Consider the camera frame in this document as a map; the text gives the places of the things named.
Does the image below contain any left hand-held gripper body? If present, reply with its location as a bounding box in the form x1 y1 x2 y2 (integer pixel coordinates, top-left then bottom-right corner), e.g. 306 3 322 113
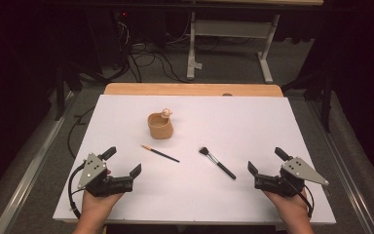
77 152 134 198

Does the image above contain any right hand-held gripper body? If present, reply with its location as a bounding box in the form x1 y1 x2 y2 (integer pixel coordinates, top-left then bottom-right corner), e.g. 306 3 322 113
254 156 329 198

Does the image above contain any black makeup brush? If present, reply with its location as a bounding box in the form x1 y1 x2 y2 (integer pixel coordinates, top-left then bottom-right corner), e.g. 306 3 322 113
198 146 238 180

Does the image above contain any thin black orange-tipped brush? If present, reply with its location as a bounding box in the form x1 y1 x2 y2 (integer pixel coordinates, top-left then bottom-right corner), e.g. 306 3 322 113
140 144 181 164

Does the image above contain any tan cup with figurine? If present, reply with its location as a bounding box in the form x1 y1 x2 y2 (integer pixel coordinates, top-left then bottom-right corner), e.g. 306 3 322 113
147 107 174 140

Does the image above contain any person's left hand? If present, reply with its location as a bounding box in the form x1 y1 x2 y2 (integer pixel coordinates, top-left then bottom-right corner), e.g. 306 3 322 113
81 189 125 225

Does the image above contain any person's right hand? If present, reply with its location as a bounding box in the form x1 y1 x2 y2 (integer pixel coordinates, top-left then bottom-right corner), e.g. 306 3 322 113
264 189 310 227

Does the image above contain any white board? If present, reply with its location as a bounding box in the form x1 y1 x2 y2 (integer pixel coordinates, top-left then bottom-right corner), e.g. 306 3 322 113
52 94 337 225

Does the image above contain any black metal stand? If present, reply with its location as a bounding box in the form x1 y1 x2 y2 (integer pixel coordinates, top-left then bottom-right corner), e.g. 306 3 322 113
281 64 334 134
54 61 83 122

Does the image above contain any wooden table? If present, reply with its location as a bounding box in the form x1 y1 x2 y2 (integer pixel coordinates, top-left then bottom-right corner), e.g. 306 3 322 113
103 82 284 98

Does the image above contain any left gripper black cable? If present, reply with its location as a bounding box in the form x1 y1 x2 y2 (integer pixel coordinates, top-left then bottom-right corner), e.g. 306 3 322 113
67 162 86 219

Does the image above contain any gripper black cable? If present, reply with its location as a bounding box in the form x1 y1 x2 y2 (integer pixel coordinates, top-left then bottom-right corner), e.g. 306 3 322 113
291 179 316 218
67 162 86 219

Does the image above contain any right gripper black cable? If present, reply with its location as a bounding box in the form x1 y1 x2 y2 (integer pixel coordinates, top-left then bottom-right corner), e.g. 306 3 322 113
291 179 316 218

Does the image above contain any black floor cable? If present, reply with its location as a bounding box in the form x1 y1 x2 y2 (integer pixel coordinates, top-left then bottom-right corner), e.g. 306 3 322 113
66 105 95 160

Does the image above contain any aluminium floor rail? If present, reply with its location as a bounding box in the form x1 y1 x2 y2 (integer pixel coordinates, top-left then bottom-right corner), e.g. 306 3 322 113
307 100 374 234
0 92 76 234

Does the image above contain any bundle of black floor cables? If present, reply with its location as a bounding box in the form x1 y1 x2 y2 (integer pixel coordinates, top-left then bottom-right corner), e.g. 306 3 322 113
113 19 189 84

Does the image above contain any white metal desk frame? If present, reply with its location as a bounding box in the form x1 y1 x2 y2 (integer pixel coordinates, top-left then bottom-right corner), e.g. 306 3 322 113
186 12 281 84

